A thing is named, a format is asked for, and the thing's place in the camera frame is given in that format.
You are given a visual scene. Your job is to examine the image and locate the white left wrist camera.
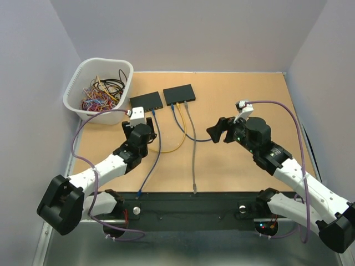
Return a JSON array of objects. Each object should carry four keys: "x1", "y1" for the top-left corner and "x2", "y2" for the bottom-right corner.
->
[{"x1": 128, "y1": 106, "x2": 146, "y2": 127}]

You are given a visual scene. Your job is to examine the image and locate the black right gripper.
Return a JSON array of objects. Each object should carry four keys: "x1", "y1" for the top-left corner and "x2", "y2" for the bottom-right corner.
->
[{"x1": 206, "y1": 112, "x2": 257, "y2": 155}]

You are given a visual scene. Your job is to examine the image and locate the white plastic basket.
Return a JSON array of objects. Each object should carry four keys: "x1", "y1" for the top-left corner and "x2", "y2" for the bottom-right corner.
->
[{"x1": 63, "y1": 58, "x2": 134, "y2": 125}]

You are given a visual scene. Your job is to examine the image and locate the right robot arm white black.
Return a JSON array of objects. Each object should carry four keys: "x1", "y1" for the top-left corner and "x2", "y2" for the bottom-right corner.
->
[{"x1": 206, "y1": 117, "x2": 354, "y2": 253}]

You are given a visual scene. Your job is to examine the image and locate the dark blue ethernet cable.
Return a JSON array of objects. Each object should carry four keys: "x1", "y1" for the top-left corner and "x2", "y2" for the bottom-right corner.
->
[{"x1": 135, "y1": 109, "x2": 162, "y2": 199}]

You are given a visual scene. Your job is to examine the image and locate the yellow ethernet cable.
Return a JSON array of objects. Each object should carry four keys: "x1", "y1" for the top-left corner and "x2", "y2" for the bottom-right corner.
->
[{"x1": 146, "y1": 104, "x2": 187, "y2": 154}]

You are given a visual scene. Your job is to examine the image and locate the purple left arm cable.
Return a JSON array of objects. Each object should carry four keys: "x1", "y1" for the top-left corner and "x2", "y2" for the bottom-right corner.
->
[{"x1": 71, "y1": 109, "x2": 146, "y2": 242}]

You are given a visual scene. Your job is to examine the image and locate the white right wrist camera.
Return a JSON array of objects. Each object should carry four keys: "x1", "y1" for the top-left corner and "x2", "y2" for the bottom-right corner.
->
[{"x1": 234, "y1": 99, "x2": 253, "y2": 124}]

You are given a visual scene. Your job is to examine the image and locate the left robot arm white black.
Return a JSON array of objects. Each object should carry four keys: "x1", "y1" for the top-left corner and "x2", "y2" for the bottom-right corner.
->
[{"x1": 37, "y1": 117, "x2": 156, "y2": 236}]

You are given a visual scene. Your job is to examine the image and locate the grey ethernet cable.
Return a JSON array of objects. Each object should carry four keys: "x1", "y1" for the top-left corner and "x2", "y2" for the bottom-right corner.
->
[{"x1": 182, "y1": 101, "x2": 198, "y2": 194}]

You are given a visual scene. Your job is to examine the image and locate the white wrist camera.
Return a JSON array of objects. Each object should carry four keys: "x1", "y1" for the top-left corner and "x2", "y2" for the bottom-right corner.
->
[
  {"x1": 128, "y1": 106, "x2": 146, "y2": 127},
  {"x1": 234, "y1": 99, "x2": 253, "y2": 124}
]

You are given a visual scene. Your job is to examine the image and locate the tangled coloured wire bundle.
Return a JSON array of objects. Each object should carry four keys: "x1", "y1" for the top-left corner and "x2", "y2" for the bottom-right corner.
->
[{"x1": 80, "y1": 69, "x2": 129, "y2": 112}]

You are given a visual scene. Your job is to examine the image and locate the black network switch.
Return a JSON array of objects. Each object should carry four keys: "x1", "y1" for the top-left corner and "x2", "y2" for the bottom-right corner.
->
[
  {"x1": 163, "y1": 84, "x2": 196, "y2": 106},
  {"x1": 129, "y1": 91, "x2": 163, "y2": 113}
]

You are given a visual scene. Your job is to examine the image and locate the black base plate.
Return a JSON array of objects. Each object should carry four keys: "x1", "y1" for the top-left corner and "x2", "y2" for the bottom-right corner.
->
[{"x1": 97, "y1": 192, "x2": 282, "y2": 234}]

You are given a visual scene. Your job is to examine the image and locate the aluminium mounting rail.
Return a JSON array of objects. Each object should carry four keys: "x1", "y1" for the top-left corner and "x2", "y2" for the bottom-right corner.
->
[{"x1": 44, "y1": 197, "x2": 344, "y2": 223}]

